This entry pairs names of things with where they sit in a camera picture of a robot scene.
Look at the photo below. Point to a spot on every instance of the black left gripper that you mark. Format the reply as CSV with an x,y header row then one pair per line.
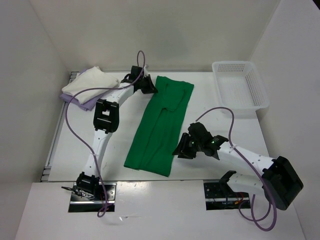
x,y
150,88

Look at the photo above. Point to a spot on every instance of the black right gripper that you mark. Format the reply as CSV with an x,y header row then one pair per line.
x,y
182,149

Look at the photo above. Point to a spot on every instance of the green t shirt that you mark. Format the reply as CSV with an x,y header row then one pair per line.
x,y
157,135

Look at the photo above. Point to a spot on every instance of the white t shirt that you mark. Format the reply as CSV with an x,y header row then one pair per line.
x,y
103,80

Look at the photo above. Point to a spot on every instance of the purple t shirt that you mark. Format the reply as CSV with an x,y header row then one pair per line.
x,y
85,103

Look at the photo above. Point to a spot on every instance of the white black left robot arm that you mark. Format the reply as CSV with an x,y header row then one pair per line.
x,y
106,120

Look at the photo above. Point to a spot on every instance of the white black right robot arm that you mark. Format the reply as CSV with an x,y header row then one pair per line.
x,y
252,173

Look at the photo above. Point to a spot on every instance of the white plastic laundry basket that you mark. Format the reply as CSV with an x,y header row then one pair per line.
x,y
239,87

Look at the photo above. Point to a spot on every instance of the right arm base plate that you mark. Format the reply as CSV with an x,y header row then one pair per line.
x,y
216,199

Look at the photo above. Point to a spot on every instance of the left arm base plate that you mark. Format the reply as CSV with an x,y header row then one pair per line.
x,y
83,202

